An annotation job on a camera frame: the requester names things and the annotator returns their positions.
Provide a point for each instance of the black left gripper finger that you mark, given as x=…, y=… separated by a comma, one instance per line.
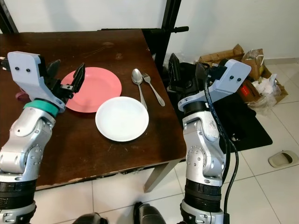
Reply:
x=79, y=77
x=54, y=70

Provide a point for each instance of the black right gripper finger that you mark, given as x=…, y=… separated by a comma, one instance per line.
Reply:
x=174, y=67
x=201, y=73

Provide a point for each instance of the pink plate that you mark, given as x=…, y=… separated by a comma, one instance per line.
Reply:
x=98, y=86

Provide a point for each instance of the open brown cardboard box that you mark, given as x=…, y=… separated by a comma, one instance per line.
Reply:
x=219, y=55

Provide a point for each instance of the metal fork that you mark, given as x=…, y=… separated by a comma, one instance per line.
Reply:
x=153, y=88

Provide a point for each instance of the metal spoon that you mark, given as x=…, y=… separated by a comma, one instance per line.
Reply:
x=137, y=77

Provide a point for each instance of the purple cup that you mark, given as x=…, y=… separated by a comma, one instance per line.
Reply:
x=21, y=95

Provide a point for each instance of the white plate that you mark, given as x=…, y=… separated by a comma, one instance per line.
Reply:
x=121, y=119

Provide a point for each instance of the clear plastic bag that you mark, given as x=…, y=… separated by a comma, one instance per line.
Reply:
x=264, y=77

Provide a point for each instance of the brown wooden table leg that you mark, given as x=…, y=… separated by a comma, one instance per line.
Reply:
x=161, y=176

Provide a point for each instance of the beige slipper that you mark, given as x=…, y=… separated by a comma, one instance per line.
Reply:
x=282, y=159

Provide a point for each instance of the robot left leg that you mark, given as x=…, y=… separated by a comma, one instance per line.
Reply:
x=89, y=219

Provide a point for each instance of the robot leg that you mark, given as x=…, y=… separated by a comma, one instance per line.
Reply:
x=149, y=214
x=89, y=219

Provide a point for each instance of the robot right leg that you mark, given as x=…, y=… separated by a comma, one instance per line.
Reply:
x=149, y=214

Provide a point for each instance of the light blue left wrist camera mount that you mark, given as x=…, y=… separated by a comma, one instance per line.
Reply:
x=28, y=72

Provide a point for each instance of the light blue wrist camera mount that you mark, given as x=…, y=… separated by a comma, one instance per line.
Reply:
x=28, y=72
x=231, y=79

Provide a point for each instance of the light blue right wrist camera mount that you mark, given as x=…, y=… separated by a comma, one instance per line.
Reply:
x=231, y=79

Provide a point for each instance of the black metal stand post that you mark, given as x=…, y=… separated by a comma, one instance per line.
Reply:
x=5, y=16
x=170, y=18

